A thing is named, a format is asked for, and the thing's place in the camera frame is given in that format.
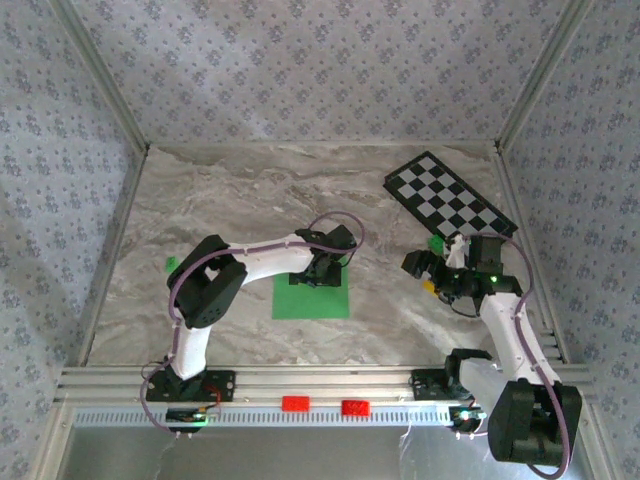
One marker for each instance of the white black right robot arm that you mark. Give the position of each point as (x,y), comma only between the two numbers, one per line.
(510,340)

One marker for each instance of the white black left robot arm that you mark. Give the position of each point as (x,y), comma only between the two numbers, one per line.
(260,257)

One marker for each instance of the grey sheet metal panel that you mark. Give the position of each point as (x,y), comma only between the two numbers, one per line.
(300,455)

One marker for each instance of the green toy brick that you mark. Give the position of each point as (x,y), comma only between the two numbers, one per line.
(436,244)

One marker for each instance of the black white checkerboard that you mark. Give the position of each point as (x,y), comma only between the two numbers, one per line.
(440,190)

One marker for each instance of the red plastic block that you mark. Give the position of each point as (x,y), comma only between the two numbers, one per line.
(356,407)
(295,403)

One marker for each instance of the small flat green brick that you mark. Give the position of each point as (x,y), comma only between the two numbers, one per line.
(171,263)

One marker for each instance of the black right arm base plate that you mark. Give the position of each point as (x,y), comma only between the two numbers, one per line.
(425,385)

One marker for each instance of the aluminium front rail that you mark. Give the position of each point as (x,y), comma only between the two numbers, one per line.
(325,382)

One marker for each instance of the aluminium table side rail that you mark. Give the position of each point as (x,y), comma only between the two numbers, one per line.
(507,175)
(123,220)

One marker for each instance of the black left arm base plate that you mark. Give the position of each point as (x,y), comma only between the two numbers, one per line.
(220,385)

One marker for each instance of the aluminium corner post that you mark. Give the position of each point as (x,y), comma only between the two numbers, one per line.
(108,82)
(541,75)

